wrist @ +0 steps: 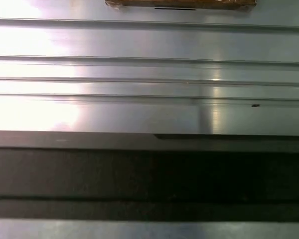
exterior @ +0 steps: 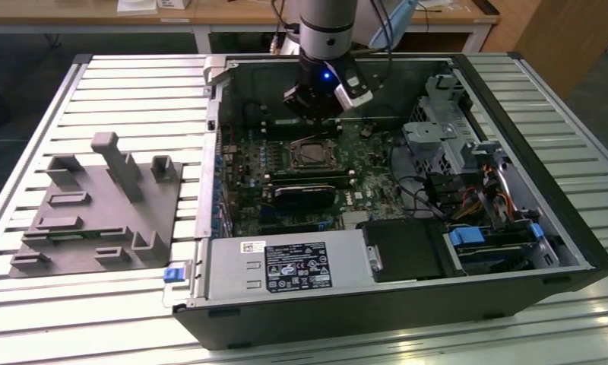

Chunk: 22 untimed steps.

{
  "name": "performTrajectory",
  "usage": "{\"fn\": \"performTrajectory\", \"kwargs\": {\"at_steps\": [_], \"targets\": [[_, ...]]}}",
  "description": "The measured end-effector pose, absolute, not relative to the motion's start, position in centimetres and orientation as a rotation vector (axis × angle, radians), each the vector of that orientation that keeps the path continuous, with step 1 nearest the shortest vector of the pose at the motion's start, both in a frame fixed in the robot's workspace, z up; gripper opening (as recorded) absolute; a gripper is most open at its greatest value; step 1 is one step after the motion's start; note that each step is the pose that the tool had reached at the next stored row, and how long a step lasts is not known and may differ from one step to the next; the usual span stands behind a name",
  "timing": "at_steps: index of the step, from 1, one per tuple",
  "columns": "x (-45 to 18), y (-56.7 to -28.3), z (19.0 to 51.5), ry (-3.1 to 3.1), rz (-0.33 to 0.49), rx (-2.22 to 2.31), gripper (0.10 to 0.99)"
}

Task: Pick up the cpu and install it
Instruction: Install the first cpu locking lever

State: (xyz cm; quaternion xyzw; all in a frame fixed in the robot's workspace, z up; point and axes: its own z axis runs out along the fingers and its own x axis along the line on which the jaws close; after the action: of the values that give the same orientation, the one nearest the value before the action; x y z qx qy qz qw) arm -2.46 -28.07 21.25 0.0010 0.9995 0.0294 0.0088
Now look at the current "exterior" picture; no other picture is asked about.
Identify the blue disk carrier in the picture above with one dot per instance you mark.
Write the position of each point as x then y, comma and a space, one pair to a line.
465, 236

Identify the white cardboard box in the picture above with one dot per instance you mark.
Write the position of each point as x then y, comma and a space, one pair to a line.
135, 7

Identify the black PC case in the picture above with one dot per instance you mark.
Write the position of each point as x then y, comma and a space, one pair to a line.
385, 319

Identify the black RAM slot bank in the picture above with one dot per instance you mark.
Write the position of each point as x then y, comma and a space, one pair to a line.
309, 178
278, 132

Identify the grey parts rack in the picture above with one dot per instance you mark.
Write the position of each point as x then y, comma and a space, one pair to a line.
95, 213

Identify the CPU socket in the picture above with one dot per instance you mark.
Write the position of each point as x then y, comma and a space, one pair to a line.
313, 167

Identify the green RAM stick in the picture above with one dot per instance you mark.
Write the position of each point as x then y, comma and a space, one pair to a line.
73, 236

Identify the blue plastic clip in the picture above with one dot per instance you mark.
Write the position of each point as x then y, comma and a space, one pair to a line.
536, 232

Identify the black graphics card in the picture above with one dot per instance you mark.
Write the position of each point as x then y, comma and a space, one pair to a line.
304, 197

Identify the blue board connector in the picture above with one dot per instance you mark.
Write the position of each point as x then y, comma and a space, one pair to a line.
324, 225

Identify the silver power supply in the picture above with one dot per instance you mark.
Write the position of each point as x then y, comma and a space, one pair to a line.
233, 273

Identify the white labelled box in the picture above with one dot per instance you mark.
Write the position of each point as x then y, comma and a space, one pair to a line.
174, 3

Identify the silver drive cage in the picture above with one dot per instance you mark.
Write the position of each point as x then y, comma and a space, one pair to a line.
425, 152

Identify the wooden cabinet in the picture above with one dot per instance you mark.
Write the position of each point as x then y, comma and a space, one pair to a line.
562, 38

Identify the blue case latch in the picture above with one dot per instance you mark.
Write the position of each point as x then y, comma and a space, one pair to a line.
174, 274

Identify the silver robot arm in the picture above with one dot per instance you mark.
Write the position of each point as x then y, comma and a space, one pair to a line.
329, 38

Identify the silver chipset heatsink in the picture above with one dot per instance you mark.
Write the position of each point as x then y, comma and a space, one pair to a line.
357, 219

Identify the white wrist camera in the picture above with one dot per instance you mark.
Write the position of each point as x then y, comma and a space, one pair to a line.
354, 97

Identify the wooden desk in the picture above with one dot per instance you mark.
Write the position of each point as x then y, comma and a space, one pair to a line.
55, 17

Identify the black expansion slot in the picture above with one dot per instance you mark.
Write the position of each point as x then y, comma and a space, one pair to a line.
288, 229

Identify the green motherboard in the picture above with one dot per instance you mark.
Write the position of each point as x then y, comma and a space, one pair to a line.
380, 192

